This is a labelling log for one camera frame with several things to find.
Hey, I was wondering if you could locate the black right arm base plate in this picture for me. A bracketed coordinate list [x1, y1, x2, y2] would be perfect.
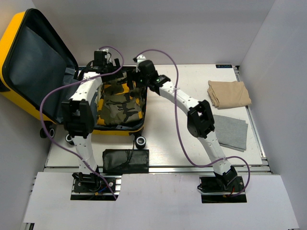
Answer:
[197, 176, 247, 204]

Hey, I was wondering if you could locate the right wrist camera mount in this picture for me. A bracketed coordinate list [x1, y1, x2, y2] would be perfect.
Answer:
[133, 54, 147, 72]

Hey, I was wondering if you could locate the grey cloth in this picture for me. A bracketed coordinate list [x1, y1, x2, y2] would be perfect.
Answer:
[213, 115, 248, 152]

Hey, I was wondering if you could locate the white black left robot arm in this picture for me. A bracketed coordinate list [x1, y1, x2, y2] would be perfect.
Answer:
[61, 48, 120, 192]

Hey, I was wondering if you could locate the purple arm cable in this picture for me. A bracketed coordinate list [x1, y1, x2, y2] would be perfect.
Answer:
[40, 46, 125, 201]
[134, 49, 251, 197]

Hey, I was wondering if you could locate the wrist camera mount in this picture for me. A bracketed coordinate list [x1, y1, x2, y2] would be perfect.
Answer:
[133, 54, 147, 72]
[102, 48, 112, 63]

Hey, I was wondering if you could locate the beige garment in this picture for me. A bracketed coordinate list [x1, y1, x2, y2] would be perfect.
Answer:
[207, 80, 252, 108]

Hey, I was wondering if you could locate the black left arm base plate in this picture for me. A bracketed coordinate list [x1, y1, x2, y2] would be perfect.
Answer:
[70, 172, 121, 201]

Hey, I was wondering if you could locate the white foreground board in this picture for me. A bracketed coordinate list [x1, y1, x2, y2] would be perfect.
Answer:
[24, 172, 298, 230]

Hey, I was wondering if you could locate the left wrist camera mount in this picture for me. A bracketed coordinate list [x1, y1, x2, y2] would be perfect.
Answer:
[102, 48, 112, 63]

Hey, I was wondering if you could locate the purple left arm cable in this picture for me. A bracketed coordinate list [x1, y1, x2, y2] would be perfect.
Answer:
[40, 46, 125, 201]

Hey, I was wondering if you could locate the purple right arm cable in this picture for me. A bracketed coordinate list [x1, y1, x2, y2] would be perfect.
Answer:
[134, 49, 251, 197]

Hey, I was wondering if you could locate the camouflage yellow green garment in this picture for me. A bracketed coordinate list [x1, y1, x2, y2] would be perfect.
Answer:
[97, 77, 146, 126]

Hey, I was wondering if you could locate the black wrapped box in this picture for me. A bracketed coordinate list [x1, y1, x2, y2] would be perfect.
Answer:
[103, 149, 149, 175]

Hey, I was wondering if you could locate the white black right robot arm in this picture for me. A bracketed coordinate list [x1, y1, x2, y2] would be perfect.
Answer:
[133, 55, 237, 191]

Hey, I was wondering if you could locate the white green patterned garment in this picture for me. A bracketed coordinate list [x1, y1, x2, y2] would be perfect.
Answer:
[94, 83, 103, 112]

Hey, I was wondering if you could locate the yellow hard-shell suitcase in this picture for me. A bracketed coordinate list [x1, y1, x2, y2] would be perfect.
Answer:
[0, 9, 147, 149]

